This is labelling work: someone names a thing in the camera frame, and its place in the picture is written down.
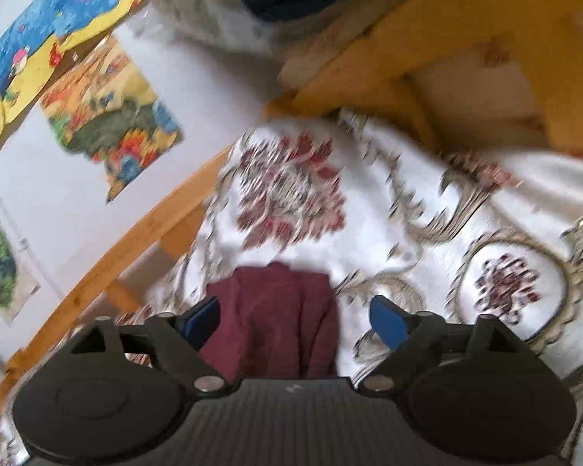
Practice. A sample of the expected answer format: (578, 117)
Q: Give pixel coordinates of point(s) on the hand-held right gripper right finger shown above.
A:
(388, 323)

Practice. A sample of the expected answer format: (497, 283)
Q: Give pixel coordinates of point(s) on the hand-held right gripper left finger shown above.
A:
(201, 323)

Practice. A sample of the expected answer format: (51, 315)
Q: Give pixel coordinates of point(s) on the maroon garment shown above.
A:
(272, 320)

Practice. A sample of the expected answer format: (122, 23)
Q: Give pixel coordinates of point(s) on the white floral bedsheet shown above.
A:
(393, 213)

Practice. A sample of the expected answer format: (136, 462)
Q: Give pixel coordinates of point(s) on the colourful landscape wall poster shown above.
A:
(116, 116)

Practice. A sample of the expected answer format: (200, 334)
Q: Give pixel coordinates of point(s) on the wooden bed frame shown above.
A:
(466, 24)

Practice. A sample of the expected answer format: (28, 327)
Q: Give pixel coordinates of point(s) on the blue and yellow wall poster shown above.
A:
(63, 5)

